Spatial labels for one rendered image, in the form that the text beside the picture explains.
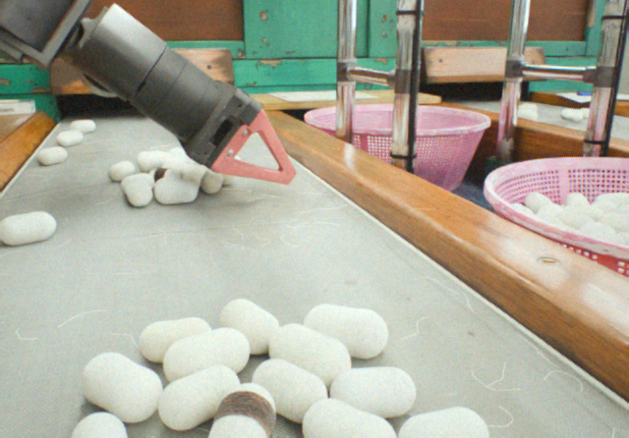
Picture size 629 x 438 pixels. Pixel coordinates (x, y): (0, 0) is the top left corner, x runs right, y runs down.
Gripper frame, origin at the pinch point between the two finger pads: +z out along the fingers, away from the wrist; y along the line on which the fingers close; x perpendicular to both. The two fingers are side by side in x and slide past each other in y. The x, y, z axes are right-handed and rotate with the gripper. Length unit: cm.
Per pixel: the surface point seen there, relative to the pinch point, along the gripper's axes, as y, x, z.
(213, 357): -26.5, 7.0, -8.1
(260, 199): -1.0, 3.1, -0.8
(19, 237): -6.9, 14.1, -15.7
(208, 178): 1.7, 4.4, -5.0
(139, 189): -0.3, 8.2, -9.9
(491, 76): 48, -40, 43
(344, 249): -14.2, 1.5, 1.2
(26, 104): 48, 16, -23
